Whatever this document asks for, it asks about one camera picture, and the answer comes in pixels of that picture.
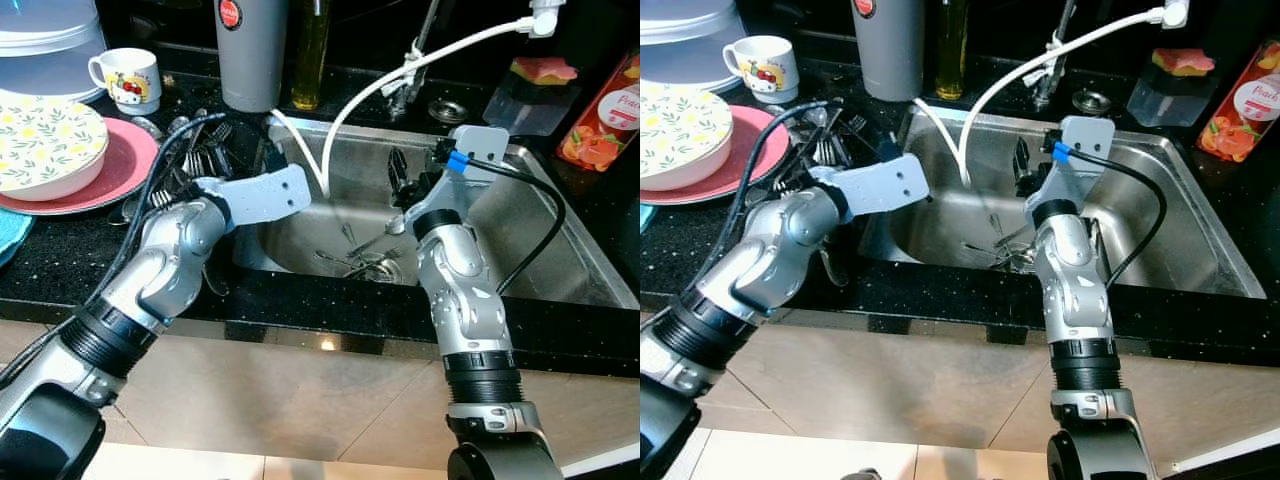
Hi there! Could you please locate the olive oil bottle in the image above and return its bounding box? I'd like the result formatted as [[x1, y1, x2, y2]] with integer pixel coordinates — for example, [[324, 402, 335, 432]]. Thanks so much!
[[935, 0, 971, 101], [290, 0, 333, 111]]

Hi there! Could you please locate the red plate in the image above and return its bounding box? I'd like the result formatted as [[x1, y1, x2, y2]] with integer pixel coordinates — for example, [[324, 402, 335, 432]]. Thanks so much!
[[0, 117, 161, 216], [640, 105, 791, 206]]

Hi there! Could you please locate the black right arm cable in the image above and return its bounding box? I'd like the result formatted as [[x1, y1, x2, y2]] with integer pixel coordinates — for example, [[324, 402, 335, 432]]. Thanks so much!
[[1075, 148, 1169, 291], [470, 160, 568, 296]]

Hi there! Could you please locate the beige counter cabinet front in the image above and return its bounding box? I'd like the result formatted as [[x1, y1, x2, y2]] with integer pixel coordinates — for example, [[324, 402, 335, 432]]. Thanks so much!
[[0, 320, 641, 471]]

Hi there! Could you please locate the pink yellow sponge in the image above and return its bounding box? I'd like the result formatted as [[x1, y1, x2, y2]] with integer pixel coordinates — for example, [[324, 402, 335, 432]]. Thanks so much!
[[510, 57, 579, 86], [1150, 47, 1216, 76]]

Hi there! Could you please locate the white printed mug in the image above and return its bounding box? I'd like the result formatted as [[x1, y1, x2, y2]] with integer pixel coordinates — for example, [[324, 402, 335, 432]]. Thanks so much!
[[722, 35, 799, 104], [88, 47, 163, 116]]

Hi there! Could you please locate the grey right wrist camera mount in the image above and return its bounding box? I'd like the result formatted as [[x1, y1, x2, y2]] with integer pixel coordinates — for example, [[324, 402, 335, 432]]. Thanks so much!
[[410, 125, 511, 226], [1025, 115, 1116, 216]]

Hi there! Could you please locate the clear plastic container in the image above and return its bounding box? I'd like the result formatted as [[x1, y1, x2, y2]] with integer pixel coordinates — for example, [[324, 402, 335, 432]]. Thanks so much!
[[1125, 62, 1211, 128], [483, 72, 576, 138]]

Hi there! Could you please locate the white hose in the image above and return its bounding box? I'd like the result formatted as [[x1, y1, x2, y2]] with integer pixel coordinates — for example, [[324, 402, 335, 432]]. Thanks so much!
[[270, 20, 536, 198], [912, 8, 1166, 189]]

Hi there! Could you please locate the stainless steel sink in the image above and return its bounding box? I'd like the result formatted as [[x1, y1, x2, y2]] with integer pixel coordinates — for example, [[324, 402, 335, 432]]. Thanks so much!
[[865, 105, 1266, 301], [235, 115, 641, 311]]

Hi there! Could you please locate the chrome faucet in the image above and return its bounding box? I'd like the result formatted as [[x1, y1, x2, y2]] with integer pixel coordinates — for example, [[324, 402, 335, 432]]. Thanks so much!
[[1030, 0, 1079, 109], [385, 0, 441, 121]]

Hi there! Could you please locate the grey thermos with red logo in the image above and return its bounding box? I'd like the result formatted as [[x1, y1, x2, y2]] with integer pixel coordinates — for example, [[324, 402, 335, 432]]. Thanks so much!
[[213, 0, 291, 113], [850, 0, 926, 101]]

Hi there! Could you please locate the white floral bowl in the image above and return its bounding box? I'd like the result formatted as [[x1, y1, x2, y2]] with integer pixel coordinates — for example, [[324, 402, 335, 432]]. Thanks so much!
[[0, 95, 111, 201], [640, 82, 736, 191]]

